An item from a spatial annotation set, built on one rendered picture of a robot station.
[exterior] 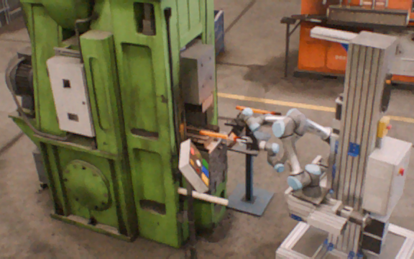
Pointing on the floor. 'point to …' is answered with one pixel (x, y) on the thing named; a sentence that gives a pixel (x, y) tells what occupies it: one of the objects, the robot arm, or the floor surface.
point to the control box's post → (191, 219)
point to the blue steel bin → (219, 30)
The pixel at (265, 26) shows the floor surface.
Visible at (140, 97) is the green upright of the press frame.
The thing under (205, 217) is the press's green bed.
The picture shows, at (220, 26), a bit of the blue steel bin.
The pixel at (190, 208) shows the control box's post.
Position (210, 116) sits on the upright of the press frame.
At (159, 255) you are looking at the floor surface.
